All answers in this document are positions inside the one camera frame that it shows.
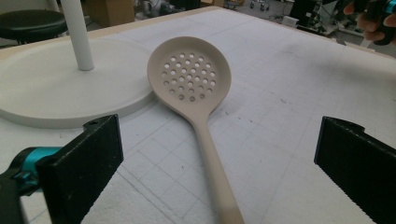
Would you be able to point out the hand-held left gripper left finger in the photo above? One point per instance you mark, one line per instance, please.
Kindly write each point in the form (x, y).
(82, 165)

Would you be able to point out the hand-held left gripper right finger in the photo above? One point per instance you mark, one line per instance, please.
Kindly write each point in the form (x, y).
(358, 161)

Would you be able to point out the beige slotted spoon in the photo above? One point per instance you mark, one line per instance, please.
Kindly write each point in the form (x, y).
(190, 77)

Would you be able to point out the dark equipment rack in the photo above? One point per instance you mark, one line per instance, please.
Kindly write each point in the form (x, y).
(306, 12)

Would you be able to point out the small white box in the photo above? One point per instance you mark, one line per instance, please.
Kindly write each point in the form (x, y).
(290, 20)

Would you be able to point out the black round stool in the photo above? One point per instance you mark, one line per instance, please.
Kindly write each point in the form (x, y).
(29, 23)

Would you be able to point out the brown cardboard box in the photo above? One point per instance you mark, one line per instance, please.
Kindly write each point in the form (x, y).
(110, 11)

